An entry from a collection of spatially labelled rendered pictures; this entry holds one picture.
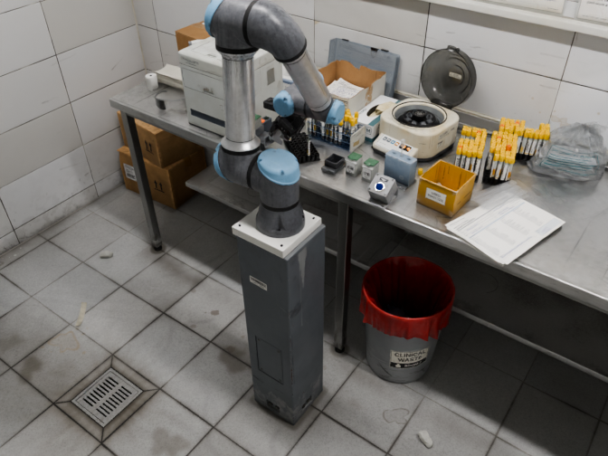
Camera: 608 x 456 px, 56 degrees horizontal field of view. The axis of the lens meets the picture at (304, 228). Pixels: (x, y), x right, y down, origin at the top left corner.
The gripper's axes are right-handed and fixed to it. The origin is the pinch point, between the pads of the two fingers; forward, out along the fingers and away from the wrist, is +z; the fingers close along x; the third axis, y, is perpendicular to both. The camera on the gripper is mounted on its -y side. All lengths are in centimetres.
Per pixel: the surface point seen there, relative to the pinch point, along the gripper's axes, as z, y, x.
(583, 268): -52, 100, 0
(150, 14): 63, -114, 60
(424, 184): -34, 51, 1
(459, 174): -36, 57, 13
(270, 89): -2.8, -15.2, 15.2
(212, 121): 12.5, -22.4, -4.2
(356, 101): -14.5, 11.8, 30.7
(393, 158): -27.3, 38.2, 6.6
